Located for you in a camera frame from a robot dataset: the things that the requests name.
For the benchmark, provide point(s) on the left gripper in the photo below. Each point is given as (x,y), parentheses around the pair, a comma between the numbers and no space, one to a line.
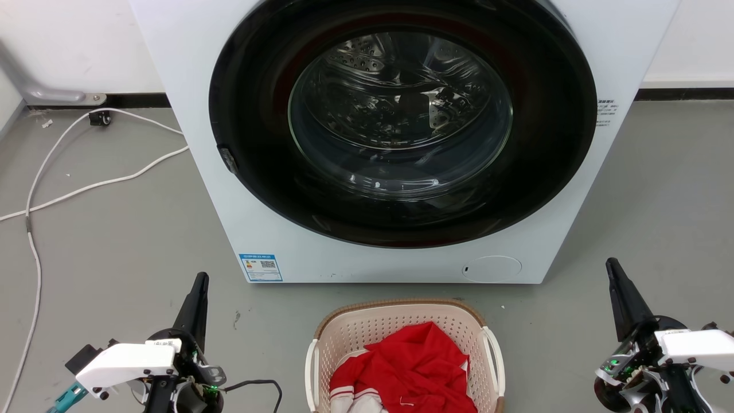
(195,373)

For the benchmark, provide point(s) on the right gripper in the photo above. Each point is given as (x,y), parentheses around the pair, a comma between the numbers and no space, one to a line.
(642,367)

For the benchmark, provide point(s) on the beige plastic laundry basket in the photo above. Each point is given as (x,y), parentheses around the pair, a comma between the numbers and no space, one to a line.
(367,332)

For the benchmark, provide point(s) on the blue energy label sticker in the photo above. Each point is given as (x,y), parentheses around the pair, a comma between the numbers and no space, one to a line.
(261,267)

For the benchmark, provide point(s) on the round white filter cover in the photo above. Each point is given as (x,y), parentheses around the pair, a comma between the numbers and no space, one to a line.
(492,268)

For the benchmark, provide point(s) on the teal connector piece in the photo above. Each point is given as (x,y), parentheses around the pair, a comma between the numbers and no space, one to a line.
(66,398)

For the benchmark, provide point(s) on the round black washer door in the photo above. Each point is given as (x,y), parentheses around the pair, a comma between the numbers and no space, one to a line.
(258,172)

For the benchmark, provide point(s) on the small text sticker on washer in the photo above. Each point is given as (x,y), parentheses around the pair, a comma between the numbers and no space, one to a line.
(606,112)

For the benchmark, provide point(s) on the red and white garment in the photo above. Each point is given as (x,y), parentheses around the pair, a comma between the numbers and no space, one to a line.
(418,373)

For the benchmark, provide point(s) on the small black floor fitting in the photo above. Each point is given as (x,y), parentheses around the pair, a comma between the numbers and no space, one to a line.
(100,118)

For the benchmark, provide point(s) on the white front-load washing machine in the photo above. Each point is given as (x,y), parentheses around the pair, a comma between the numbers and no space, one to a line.
(608,51)

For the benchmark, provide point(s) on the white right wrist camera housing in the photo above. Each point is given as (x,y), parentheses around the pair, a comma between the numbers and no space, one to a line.
(697,347)

